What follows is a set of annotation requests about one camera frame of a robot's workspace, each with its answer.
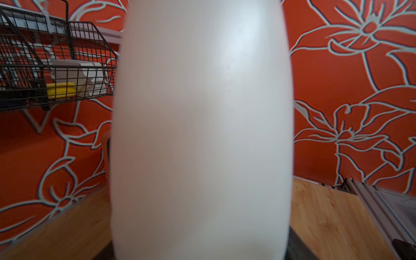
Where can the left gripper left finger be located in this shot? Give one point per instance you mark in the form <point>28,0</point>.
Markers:
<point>107,253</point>

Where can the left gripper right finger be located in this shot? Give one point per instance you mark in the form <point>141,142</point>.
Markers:
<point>297,249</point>

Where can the white spray bottle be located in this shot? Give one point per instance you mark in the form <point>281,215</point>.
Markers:
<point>201,146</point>

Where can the yellow tape measure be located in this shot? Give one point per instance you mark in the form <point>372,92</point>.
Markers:
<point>61,90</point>

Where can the white adapter block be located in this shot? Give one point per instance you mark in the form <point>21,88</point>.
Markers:
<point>89,77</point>

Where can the black wire basket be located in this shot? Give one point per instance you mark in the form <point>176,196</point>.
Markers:
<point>47,60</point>

